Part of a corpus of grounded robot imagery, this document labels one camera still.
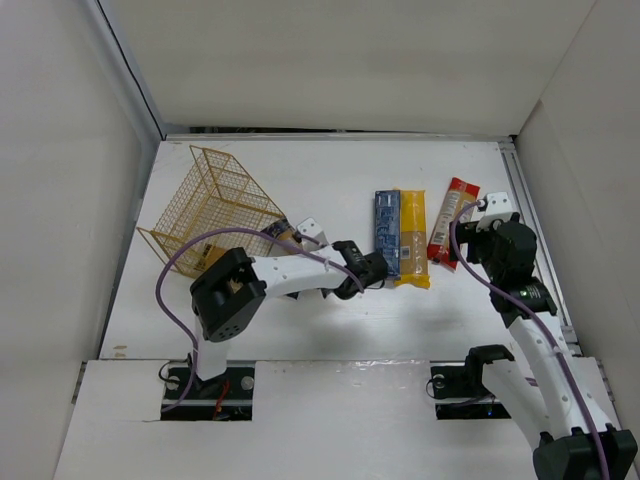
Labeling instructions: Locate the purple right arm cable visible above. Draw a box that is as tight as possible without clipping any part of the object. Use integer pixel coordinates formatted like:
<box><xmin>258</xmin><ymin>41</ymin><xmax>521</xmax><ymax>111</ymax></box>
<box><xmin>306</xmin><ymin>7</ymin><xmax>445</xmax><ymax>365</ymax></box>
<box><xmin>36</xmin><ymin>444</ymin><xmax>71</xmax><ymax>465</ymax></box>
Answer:
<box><xmin>448</xmin><ymin>199</ymin><xmax>611</xmax><ymax>480</ymax></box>

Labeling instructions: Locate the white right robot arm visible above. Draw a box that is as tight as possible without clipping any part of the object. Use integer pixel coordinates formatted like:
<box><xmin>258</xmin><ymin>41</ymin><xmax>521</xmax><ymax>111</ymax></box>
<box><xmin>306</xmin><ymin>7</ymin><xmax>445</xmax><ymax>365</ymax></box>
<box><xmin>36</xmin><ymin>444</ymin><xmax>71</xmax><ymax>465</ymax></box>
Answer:
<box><xmin>450</xmin><ymin>213</ymin><xmax>638</xmax><ymax>479</ymax></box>

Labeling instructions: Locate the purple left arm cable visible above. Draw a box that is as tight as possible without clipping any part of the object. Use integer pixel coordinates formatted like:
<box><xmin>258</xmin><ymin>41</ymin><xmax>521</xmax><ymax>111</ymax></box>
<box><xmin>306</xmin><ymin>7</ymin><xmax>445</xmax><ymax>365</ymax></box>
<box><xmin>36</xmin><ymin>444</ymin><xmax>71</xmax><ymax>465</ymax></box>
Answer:
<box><xmin>155</xmin><ymin>227</ymin><xmax>366</xmax><ymax>412</ymax></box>

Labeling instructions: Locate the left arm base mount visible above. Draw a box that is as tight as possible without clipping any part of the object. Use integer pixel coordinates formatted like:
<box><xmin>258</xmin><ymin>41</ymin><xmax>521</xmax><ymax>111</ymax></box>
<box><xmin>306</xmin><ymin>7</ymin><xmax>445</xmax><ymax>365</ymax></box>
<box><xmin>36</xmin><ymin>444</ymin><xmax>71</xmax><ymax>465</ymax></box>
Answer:
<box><xmin>158</xmin><ymin>362</ymin><xmax>256</xmax><ymax>422</ymax></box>

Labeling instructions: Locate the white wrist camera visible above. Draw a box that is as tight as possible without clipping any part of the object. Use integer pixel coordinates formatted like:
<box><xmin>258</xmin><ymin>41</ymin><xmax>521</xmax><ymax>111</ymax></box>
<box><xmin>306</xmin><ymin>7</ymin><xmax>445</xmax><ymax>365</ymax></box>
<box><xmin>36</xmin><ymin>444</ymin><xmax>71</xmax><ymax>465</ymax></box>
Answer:
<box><xmin>295</xmin><ymin>217</ymin><xmax>329</xmax><ymax>251</ymax></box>
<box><xmin>477</xmin><ymin>192</ymin><xmax>518</xmax><ymax>231</ymax></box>

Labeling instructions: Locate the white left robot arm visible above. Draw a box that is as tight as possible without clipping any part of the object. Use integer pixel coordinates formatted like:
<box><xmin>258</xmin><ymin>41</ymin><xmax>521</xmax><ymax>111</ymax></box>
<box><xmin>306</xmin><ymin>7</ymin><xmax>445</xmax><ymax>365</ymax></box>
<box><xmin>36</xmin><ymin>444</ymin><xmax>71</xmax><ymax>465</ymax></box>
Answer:
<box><xmin>190</xmin><ymin>240</ymin><xmax>388</xmax><ymax>382</ymax></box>

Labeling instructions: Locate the gold wire mesh shelf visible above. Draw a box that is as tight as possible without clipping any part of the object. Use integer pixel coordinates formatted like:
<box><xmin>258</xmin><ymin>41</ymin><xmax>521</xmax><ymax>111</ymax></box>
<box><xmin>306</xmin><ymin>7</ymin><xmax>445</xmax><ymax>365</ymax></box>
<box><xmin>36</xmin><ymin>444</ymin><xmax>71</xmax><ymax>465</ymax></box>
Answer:
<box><xmin>137</xmin><ymin>145</ymin><xmax>285</xmax><ymax>278</ymax></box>

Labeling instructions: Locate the blue pasta box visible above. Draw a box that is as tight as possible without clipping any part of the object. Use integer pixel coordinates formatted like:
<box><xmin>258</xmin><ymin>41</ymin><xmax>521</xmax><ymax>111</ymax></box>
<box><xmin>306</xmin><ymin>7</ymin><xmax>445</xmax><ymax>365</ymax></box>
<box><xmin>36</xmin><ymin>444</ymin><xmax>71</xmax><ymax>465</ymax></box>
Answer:
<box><xmin>374</xmin><ymin>190</ymin><xmax>401</xmax><ymax>279</ymax></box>

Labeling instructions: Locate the dark blue spaghetti bag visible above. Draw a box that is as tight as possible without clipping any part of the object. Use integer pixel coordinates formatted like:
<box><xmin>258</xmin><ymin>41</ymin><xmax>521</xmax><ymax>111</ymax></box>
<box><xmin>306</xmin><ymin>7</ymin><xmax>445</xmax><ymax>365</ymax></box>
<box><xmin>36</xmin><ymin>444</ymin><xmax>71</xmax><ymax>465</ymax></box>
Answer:
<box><xmin>194</xmin><ymin>243</ymin><xmax>227</xmax><ymax>272</ymax></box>

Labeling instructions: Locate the blue-topped spaghetti bag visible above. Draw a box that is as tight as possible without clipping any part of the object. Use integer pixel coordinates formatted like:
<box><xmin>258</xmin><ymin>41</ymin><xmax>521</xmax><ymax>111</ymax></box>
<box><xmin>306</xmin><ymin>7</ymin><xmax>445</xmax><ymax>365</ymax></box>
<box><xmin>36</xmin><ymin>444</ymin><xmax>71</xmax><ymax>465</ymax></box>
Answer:
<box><xmin>262</xmin><ymin>217</ymin><xmax>300</xmax><ymax>257</ymax></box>

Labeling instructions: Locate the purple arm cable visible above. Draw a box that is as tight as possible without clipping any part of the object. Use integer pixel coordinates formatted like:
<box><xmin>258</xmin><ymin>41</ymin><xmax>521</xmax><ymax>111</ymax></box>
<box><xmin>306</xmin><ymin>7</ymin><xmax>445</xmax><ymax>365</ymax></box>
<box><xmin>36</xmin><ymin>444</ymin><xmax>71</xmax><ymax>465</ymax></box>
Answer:
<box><xmin>155</xmin><ymin>227</ymin><xmax>366</xmax><ymax>412</ymax></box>
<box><xmin>448</xmin><ymin>199</ymin><xmax>611</xmax><ymax>480</ymax></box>

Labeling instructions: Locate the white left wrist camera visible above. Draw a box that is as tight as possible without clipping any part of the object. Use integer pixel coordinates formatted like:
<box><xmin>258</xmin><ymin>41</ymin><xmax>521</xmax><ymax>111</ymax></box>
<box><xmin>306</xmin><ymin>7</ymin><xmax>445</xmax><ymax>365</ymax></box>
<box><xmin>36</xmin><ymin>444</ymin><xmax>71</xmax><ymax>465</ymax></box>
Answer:
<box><xmin>295</xmin><ymin>217</ymin><xmax>329</xmax><ymax>251</ymax></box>

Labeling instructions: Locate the aluminium frame rail right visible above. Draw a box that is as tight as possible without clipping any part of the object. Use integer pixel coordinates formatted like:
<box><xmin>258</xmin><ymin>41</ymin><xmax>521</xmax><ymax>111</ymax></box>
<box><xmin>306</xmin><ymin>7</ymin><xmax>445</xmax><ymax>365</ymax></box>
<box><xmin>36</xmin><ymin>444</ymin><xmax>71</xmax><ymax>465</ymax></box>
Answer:
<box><xmin>499</xmin><ymin>135</ymin><xmax>584</xmax><ymax>357</ymax></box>

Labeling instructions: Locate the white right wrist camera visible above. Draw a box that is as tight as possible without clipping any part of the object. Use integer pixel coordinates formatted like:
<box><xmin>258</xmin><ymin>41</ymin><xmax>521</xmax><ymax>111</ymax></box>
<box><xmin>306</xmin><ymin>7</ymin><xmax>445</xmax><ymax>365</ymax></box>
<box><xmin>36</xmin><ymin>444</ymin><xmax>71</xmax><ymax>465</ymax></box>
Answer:
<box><xmin>477</xmin><ymin>192</ymin><xmax>518</xmax><ymax>231</ymax></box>

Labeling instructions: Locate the yellow pasta bag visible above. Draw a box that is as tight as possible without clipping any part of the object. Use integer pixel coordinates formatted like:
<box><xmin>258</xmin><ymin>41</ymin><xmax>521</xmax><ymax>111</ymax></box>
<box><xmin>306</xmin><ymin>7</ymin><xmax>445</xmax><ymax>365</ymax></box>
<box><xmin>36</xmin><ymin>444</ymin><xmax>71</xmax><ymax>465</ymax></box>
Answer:
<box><xmin>395</xmin><ymin>190</ymin><xmax>431</xmax><ymax>289</ymax></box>

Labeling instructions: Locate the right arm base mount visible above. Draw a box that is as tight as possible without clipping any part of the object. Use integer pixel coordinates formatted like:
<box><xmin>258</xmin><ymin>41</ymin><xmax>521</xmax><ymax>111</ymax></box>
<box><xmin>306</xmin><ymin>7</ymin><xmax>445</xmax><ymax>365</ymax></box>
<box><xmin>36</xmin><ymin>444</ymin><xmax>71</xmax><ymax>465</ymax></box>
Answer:
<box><xmin>425</xmin><ymin>362</ymin><xmax>511</xmax><ymax>421</ymax></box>

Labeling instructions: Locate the red spaghetti bag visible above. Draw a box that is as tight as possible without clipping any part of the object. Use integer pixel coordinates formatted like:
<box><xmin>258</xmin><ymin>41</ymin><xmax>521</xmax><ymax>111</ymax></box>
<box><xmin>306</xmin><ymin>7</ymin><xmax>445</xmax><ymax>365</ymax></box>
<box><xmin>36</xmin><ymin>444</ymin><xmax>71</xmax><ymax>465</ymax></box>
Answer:
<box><xmin>427</xmin><ymin>177</ymin><xmax>480</xmax><ymax>271</ymax></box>

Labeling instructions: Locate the aluminium frame post left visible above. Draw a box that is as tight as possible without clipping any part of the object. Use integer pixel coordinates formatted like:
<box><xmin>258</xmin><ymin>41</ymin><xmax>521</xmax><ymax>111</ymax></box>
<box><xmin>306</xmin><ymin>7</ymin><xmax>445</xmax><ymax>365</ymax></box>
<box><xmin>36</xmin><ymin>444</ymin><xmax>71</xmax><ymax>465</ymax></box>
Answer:
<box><xmin>85</xmin><ymin>1</ymin><xmax>167</xmax><ymax>141</ymax></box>

